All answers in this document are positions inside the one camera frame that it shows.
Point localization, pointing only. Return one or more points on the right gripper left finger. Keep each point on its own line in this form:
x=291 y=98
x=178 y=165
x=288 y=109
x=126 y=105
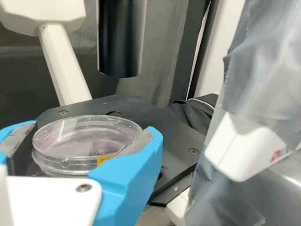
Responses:
x=16 y=141

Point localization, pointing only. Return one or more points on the petri dish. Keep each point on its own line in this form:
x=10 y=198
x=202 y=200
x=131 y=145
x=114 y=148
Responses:
x=77 y=141

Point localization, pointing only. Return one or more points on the cream microscope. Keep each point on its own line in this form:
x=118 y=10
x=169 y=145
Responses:
x=63 y=66

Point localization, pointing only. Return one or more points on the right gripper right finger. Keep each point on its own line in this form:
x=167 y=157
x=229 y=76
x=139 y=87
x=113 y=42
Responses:
x=127 y=186

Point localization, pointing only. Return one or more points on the white pipette stand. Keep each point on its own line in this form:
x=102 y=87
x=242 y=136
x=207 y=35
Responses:
x=235 y=146

